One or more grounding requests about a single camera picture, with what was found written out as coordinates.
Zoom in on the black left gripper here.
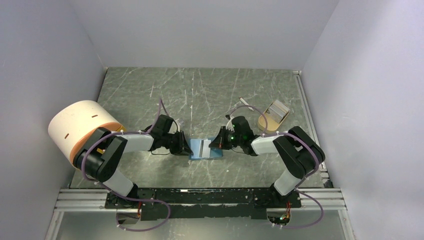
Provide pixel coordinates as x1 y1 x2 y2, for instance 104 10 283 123
162 130 194 157

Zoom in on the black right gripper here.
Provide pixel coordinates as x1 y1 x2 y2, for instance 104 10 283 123
209 126 243 150

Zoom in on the blue card holder wallet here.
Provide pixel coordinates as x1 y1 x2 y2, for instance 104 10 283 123
188 137 223 160

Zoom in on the white card with magnetic stripe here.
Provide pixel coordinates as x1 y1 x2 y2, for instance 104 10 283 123
199 139 211 159

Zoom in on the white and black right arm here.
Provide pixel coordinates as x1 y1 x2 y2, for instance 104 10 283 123
209 116 326 207

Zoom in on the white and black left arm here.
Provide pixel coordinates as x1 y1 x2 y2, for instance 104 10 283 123
71 114 193 208

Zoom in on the white pen with red cap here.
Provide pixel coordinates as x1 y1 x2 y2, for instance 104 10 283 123
239 97 250 107

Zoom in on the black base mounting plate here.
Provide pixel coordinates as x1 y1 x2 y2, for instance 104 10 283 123
104 187 302 221

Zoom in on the white and orange cylinder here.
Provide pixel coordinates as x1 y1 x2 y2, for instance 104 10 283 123
47 100 125 164

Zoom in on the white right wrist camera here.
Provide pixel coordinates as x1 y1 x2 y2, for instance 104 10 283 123
225 115 235 131

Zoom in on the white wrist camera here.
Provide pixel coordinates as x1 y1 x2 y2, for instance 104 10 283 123
225 115 235 131
171 118 184 132

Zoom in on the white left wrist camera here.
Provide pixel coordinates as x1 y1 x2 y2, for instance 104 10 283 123
171 118 184 132

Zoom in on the aluminium rail frame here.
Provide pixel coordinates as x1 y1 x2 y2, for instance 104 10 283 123
45 188 137 240

